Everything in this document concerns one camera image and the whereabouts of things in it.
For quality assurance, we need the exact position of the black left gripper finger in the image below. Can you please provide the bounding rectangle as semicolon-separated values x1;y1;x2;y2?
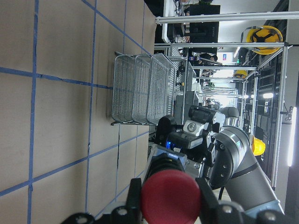
195;178;296;224

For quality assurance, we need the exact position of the red emergency stop button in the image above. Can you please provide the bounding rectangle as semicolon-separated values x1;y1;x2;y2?
141;149;201;224

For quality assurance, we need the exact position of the black monitor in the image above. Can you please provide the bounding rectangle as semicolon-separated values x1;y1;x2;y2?
187;4;221;43

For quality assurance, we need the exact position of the yellow hard hat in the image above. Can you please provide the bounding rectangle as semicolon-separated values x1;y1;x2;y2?
241;25;283;55

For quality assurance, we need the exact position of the silver wire mesh shelf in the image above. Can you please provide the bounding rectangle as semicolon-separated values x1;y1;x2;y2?
112;53;175;126

